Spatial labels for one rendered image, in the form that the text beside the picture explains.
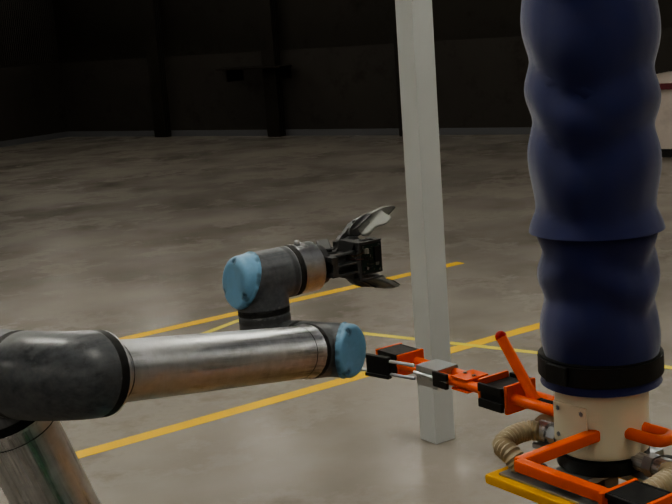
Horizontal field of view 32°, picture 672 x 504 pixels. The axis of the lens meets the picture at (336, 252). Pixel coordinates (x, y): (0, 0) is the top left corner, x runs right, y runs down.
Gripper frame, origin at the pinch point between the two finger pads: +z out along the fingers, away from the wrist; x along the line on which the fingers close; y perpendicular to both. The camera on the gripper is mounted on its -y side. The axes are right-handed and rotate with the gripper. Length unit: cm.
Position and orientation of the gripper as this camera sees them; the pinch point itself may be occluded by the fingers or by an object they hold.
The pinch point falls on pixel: (394, 245)
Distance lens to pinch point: 219.6
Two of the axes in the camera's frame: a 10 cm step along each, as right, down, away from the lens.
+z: 8.1, -1.7, 5.7
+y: 5.9, 1.1, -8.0
